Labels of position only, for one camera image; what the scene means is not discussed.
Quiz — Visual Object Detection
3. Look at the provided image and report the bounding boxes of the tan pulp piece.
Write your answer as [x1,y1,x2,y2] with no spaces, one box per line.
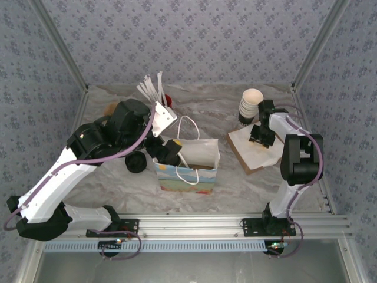
[102,101,118,116]

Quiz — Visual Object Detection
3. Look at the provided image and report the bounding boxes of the black plastic cup lid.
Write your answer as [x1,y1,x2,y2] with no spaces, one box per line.
[125,153,147,174]

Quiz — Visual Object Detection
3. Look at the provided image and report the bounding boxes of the colourful paper bag white handles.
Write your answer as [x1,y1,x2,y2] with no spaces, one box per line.
[154,115,220,195]

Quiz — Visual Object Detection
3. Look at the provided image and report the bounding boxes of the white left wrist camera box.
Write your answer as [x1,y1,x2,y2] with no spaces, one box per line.
[152,101,178,139]

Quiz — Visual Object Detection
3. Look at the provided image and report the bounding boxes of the small black circuit board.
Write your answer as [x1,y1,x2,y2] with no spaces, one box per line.
[266,241,289,252]
[98,239,124,252]

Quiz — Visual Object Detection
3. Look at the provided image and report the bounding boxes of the brown cardboard tray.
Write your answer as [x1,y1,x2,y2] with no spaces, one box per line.
[227,120,285,175]

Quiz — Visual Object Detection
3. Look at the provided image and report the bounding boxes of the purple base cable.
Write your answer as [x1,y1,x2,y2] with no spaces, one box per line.
[267,221,305,259]
[99,229,143,262]

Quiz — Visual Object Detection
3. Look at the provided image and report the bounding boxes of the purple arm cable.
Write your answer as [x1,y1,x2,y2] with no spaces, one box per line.
[273,104,325,221]
[2,103,157,232]

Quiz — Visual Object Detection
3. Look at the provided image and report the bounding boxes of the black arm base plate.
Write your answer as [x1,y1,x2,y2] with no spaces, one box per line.
[241,218,296,238]
[86,218,140,238]

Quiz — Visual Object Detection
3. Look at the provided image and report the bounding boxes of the white slotted cable duct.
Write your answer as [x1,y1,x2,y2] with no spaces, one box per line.
[43,239,268,253]

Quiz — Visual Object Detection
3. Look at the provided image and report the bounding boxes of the white paper sheet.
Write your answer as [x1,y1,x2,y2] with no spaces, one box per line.
[231,126,285,170]

